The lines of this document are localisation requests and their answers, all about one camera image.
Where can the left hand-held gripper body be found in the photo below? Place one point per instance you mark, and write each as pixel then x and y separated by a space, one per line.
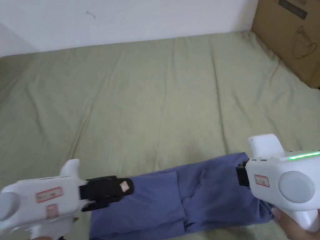
pixel 50 207

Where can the brown cardboard carton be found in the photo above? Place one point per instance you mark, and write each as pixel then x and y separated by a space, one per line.
pixel 287 32

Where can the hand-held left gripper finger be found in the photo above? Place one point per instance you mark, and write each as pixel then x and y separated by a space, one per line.
pixel 107 188
pixel 100 205

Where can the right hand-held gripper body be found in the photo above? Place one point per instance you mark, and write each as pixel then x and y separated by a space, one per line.
pixel 282 180

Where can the person's left hand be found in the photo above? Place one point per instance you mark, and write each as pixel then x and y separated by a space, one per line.
pixel 38 238

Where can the person's right hand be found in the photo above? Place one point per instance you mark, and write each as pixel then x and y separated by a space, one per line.
pixel 297 227

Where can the blue garment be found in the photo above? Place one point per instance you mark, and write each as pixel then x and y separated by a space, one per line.
pixel 175 200

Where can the bed with pale green sheet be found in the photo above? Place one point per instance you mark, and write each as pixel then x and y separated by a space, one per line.
pixel 150 100

